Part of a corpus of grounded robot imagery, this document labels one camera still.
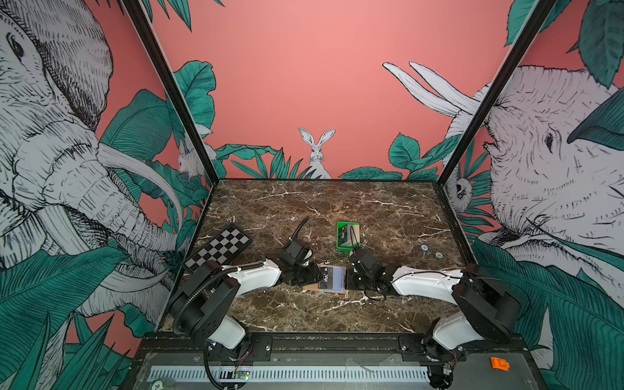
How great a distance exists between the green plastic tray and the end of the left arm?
0.21 metres

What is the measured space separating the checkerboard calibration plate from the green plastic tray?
Answer: 371 mm

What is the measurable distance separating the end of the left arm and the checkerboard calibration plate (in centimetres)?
29

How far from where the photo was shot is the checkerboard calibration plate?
918 mm

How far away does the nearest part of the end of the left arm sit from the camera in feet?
2.33

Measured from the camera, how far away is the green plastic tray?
0.97m
